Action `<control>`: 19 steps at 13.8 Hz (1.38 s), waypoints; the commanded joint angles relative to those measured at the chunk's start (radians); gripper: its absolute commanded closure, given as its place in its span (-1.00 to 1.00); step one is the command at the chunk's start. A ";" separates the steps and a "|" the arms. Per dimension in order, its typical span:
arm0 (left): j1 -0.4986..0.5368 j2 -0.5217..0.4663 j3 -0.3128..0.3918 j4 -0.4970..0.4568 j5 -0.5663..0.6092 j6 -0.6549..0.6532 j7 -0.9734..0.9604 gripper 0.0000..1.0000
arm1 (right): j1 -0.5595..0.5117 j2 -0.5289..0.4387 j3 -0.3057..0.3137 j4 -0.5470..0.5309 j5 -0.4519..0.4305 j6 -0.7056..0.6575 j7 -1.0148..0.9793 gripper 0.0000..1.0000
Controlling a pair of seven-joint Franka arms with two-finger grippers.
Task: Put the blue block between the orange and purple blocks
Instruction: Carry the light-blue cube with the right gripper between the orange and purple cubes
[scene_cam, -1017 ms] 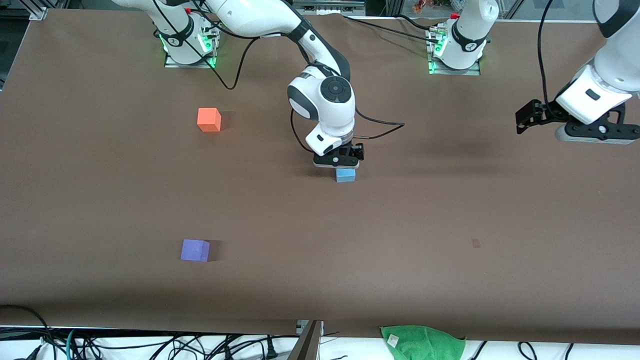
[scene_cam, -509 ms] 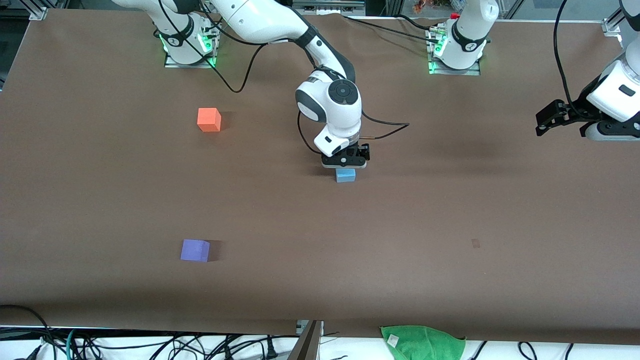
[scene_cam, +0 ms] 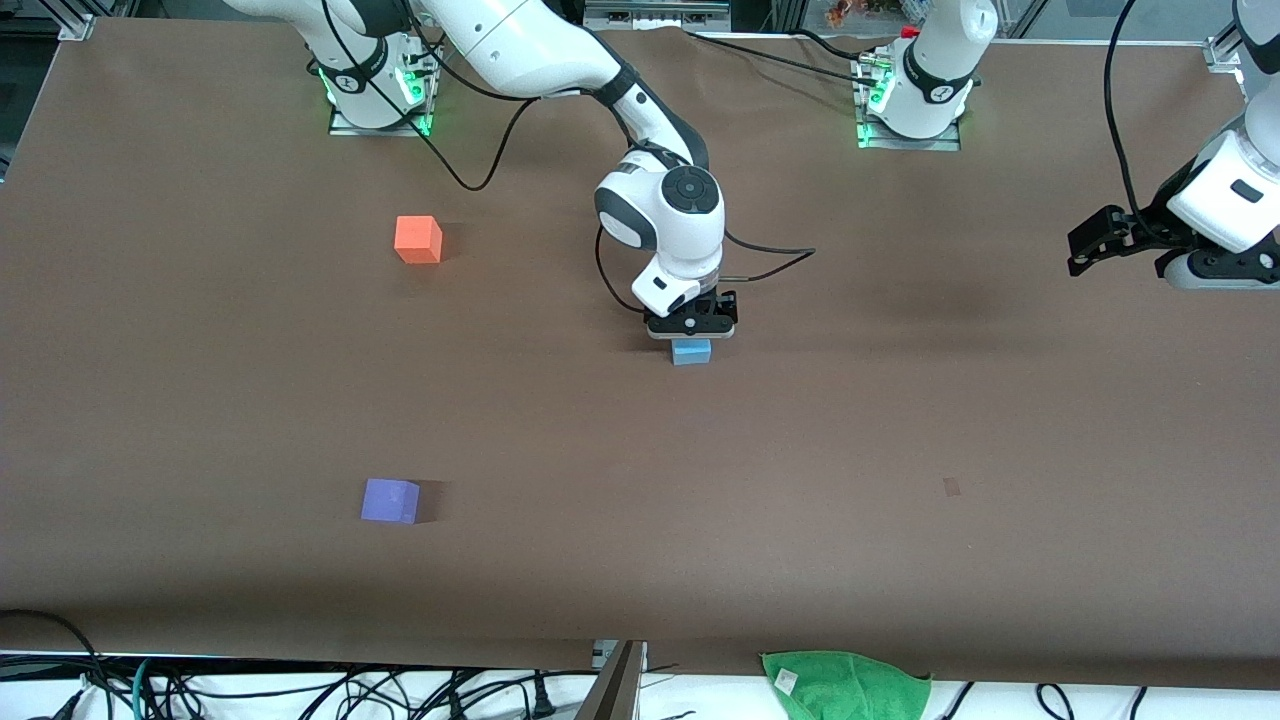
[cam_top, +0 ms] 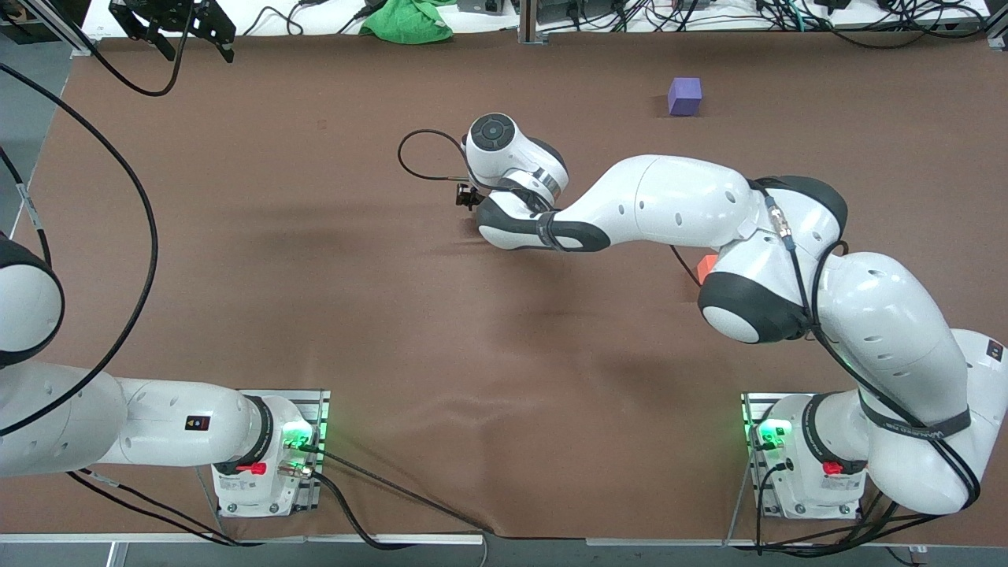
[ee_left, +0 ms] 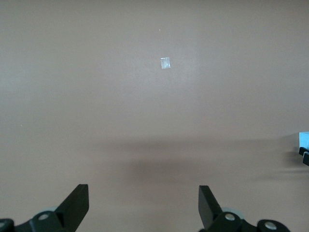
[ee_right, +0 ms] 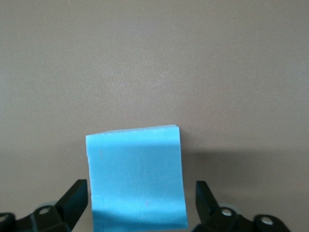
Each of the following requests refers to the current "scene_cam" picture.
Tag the blue cube block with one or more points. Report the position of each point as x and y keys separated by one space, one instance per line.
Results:
x=691 y=352

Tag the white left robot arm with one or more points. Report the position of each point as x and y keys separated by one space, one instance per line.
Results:
x=935 y=70

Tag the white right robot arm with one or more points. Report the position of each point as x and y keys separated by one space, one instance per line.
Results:
x=520 y=45

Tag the orange cube block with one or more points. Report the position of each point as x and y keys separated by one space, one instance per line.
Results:
x=416 y=240

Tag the purple cube block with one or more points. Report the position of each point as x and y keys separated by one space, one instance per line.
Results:
x=388 y=500

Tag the black power plug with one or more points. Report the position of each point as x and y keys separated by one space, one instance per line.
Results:
x=543 y=695

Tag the green cloth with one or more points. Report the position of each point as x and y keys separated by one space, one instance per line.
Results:
x=850 y=685

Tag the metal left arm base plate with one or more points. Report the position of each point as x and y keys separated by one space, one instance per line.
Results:
x=940 y=143

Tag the aluminium frame profile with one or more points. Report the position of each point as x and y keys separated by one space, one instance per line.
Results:
x=655 y=12

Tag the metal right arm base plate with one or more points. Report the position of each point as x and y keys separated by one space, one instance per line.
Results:
x=345 y=128

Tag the grey metal post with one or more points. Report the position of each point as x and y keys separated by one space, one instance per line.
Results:
x=612 y=690

